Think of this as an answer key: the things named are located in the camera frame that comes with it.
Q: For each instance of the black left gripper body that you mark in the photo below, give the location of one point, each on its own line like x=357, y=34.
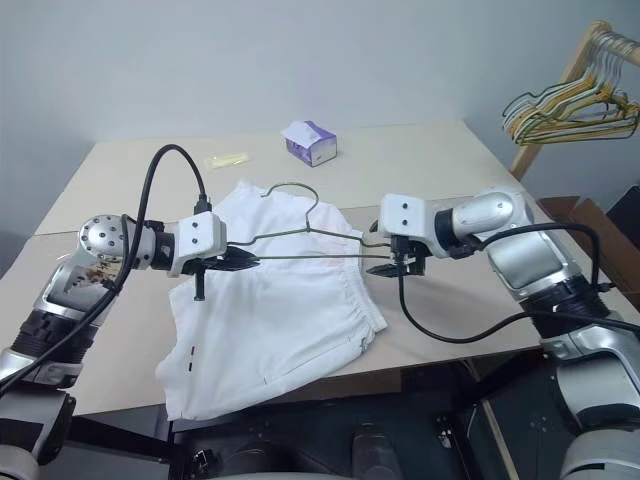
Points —
x=216, y=265

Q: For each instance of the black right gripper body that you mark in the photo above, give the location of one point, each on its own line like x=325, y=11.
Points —
x=409, y=252

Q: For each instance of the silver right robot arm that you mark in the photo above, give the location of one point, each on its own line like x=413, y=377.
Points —
x=525, y=260

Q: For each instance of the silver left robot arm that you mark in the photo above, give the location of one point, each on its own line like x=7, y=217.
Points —
x=100, y=235

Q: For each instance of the white shorts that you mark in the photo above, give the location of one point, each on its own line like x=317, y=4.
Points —
x=280, y=320

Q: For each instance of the small yellow flat packet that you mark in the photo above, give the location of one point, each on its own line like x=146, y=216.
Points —
x=227, y=160

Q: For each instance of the purple and white tissue box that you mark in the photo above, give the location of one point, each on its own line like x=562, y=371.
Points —
x=320, y=147

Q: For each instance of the wooden clothes rack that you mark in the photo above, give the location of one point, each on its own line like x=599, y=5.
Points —
x=525, y=155

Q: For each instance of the brown wooden furniture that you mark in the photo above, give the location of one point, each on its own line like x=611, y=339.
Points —
x=575, y=212

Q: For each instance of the black furniture block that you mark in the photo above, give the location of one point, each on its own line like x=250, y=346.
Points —
x=622, y=225

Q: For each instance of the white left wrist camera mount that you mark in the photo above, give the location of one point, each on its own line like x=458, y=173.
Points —
x=200, y=235

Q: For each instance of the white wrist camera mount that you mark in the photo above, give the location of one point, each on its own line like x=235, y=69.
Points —
x=407, y=215
x=200, y=235

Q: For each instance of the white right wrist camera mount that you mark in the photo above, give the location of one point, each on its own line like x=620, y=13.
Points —
x=407, y=215

